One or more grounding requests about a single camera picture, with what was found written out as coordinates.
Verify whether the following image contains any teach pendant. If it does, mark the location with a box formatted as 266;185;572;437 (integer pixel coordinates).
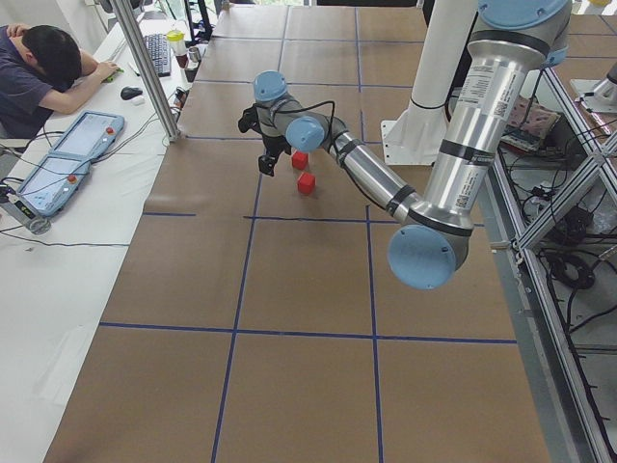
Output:
17;154;92;217
48;111;125;160

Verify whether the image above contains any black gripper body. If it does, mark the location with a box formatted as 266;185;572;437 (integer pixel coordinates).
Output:
262;135;292;159

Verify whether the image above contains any metal cup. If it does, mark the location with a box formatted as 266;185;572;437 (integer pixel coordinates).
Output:
187;46;201;63

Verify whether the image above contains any seated person dark shirt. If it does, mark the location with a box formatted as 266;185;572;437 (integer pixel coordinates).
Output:
1;23;120;139

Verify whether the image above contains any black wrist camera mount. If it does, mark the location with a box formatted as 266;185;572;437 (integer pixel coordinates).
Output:
237;106;261;134

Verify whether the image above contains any aluminium frame post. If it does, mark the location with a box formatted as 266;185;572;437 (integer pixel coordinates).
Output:
111;1;180;142

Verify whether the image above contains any black keyboard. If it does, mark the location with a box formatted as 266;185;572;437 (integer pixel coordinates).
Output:
144;34;172;77

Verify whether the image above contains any teach pendant far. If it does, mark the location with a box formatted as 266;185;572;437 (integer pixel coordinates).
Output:
48;111;125;160

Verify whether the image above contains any red cube block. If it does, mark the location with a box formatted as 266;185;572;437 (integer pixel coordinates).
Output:
297;172;316;195
291;150;309;171

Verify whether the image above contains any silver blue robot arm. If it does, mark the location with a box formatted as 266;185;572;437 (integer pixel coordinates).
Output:
238;1;572;289

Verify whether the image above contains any yellow lid cup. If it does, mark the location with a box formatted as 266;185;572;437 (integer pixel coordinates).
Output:
166;29;187;58

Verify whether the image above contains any teach pendant near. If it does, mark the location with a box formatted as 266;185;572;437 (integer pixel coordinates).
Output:
17;154;92;217

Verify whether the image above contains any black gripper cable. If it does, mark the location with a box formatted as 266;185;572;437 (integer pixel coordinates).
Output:
274;99;338;127

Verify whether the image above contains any black computer mouse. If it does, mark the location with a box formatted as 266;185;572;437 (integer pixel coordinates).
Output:
120;86;143;101

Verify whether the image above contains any folded cloth pile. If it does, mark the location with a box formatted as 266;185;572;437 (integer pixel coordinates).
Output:
501;96;561;151

